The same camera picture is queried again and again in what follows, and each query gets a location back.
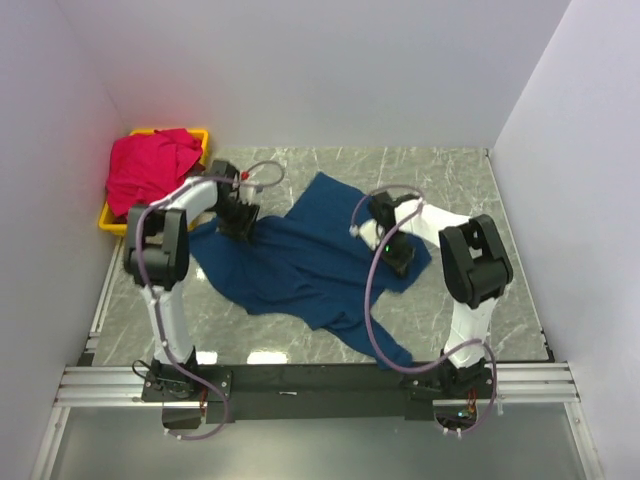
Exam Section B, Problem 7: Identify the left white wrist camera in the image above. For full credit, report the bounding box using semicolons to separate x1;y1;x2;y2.
233;180;264;202

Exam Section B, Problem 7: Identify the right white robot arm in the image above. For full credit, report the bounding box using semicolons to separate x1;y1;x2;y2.
351;187;514;399

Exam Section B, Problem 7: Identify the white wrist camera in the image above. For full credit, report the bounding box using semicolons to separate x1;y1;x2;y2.
233;180;264;202
349;219;386;251

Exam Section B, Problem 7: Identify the blue t shirt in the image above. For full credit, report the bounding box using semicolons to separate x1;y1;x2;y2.
189;173;431;367

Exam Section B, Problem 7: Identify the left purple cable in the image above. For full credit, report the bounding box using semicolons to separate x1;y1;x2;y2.
133;160;286;442

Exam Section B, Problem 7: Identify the pink t shirt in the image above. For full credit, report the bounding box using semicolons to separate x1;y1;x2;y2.
105;127;205;218

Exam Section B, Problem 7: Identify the yellow plastic bin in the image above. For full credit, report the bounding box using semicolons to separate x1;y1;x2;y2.
97;127;211;235

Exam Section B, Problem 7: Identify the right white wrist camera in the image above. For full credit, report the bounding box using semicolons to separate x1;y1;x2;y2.
349;219;386;251

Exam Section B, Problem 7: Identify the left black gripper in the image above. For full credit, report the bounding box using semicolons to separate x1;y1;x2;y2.
210;197;260;246

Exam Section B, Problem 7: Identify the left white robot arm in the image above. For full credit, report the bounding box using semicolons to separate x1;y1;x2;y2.
123;159;264;402

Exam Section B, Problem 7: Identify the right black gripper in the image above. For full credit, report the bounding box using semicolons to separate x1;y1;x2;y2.
367;233;415;284

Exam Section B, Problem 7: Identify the black base beam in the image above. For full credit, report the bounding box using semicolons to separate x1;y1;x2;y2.
141;362;495;424

